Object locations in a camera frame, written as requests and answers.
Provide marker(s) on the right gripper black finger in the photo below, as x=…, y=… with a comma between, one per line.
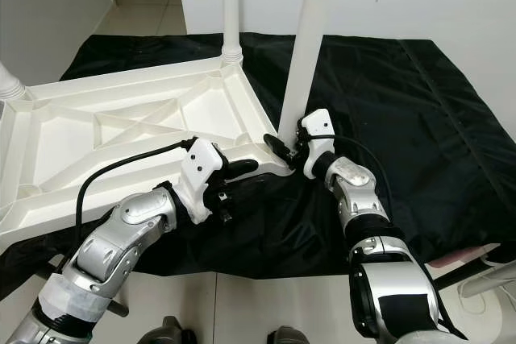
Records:
x=276, y=151

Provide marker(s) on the white plastic table leg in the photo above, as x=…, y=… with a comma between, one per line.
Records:
x=12, y=86
x=231, y=6
x=310, y=38

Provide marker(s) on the white plastic children table top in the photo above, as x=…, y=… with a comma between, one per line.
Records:
x=64, y=134

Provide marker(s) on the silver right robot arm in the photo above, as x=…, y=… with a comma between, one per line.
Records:
x=363, y=199

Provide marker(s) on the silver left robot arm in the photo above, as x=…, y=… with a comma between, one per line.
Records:
x=121, y=247

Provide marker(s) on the black table cloth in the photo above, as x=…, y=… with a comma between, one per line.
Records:
x=427, y=110

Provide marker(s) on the grey left robot foot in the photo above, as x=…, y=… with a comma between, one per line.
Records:
x=163, y=332

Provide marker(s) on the grey robot foot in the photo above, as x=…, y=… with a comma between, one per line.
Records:
x=163, y=332
x=288, y=336

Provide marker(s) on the grey right robot foot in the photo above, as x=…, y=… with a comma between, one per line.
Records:
x=288, y=336

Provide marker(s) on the black metal table leg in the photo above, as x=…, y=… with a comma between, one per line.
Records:
x=459, y=275
x=113, y=308

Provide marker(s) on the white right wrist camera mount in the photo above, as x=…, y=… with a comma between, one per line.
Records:
x=318, y=125

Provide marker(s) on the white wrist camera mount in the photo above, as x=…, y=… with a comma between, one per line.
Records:
x=201, y=163
x=318, y=125

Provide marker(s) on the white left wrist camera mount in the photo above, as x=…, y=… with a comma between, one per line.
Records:
x=201, y=163

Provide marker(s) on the white pedestal fan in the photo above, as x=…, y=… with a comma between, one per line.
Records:
x=488, y=288

